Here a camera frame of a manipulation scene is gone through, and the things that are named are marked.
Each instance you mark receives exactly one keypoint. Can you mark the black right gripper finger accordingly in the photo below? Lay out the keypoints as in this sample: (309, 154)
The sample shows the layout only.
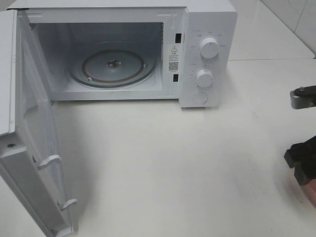
(301, 153)
(305, 173)

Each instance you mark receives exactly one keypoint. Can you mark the pink round plate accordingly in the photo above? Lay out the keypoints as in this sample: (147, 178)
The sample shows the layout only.
(309, 190)

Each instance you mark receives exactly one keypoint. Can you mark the round white door button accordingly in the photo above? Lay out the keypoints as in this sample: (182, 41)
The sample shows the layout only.
(200, 98)

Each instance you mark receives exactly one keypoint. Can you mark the white microwave door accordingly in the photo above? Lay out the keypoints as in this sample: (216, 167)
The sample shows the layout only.
(30, 161)

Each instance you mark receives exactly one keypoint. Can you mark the lower white timer knob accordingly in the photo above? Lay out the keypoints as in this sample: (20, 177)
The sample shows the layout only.
(204, 78)

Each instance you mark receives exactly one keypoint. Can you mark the upper white power knob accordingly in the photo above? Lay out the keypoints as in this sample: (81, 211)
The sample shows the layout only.
(209, 47)

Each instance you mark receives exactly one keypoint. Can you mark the white microwave oven body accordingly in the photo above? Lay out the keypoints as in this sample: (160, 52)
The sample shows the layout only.
(66, 24)

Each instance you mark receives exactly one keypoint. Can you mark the white warning sticker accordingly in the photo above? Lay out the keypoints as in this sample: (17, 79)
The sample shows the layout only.
(173, 58)

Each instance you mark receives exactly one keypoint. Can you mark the glass microwave turntable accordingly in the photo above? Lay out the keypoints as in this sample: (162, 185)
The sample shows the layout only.
(113, 64)

